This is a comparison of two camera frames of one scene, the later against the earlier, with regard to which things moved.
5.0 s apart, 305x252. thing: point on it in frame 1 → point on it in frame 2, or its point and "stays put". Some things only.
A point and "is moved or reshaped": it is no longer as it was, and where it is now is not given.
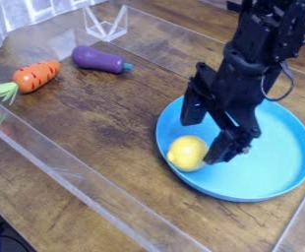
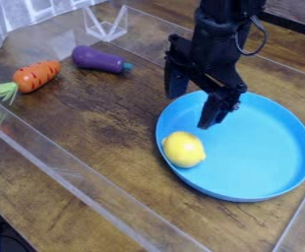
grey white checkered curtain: (6, 16) stays put
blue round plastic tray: (269, 170) stays put
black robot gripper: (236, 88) → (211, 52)
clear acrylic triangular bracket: (104, 30) stays put
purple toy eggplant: (100, 60) stays put
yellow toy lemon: (188, 152) is moved or reshaped
